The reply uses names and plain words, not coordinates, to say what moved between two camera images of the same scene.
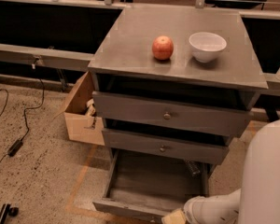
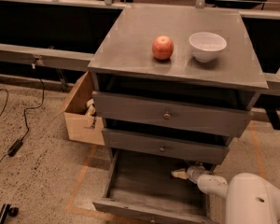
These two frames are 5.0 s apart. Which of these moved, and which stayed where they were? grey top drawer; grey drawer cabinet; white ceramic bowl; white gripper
Moved: white gripper
Stayed: grey top drawer; white ceramic bowl; grey drawer cabinet
